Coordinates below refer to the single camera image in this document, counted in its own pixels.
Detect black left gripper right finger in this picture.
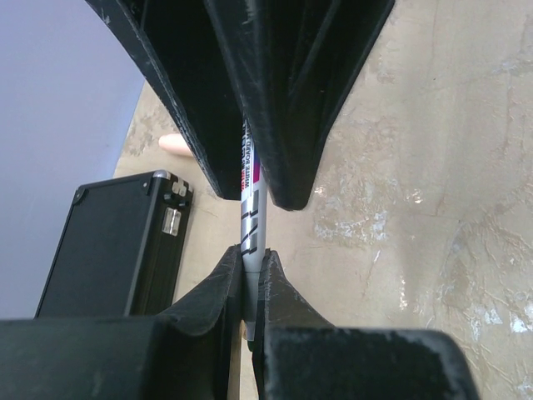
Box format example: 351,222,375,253
252,251,480,399

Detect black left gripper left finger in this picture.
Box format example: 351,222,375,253
1,246,242,399

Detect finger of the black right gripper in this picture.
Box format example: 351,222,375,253
205,1,393,211
89,0,242,200

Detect white green whiteboard marker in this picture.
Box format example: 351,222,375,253
241,121,267,348

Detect pink small object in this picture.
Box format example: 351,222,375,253
158,133,193,158

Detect black hard case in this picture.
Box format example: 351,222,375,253
36,170,193,318

